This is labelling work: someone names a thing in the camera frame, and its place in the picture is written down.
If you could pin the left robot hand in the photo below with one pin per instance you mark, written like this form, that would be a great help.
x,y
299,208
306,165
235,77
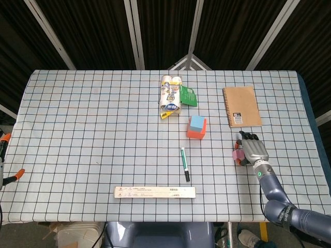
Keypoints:
x,y
3,147

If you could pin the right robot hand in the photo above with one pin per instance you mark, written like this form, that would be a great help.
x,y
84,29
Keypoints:
x,y
254,151

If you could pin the pink small block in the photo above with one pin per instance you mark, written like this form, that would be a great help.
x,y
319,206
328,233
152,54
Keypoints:
x,y
238,154

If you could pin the blue small cube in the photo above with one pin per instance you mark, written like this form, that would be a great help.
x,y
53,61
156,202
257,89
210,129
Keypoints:
x,y
197,123

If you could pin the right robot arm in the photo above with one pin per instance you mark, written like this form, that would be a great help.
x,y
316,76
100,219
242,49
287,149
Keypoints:
x,y
279,196

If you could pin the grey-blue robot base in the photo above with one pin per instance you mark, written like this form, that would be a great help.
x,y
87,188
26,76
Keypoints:
x,y
160,235

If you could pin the orange cube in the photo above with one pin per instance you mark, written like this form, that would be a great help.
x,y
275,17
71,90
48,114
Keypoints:
x,y
195,135

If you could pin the brown spiral notebook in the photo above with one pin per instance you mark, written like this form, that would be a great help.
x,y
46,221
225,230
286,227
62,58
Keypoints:
x,y
242,106

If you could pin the green marker pen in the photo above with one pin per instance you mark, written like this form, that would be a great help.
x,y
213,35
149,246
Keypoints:
x,y
184,163

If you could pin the green card packet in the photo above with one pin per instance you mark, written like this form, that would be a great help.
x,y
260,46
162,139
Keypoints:
x,y
189,96

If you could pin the white table leg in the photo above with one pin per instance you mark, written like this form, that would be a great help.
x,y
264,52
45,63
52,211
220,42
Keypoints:
x,y
230,235

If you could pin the white sneaker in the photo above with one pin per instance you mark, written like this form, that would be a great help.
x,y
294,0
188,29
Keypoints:
x,y
248,239

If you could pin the checkered tablecloth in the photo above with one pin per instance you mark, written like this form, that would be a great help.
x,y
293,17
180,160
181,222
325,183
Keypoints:
x,y
90,129

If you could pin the baking paper box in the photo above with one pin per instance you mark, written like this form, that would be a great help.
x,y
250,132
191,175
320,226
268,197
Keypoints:
x,y
155,192

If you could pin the white plastic bin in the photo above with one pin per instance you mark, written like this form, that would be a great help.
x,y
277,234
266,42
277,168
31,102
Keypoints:
x,y
77,236

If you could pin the white triangular frame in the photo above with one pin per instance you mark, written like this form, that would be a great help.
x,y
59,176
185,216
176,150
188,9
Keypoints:
x,y
190,63

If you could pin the white metal frame post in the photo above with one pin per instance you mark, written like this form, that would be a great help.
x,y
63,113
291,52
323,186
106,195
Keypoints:
x,y
50,34
195,25
134,33
274,33

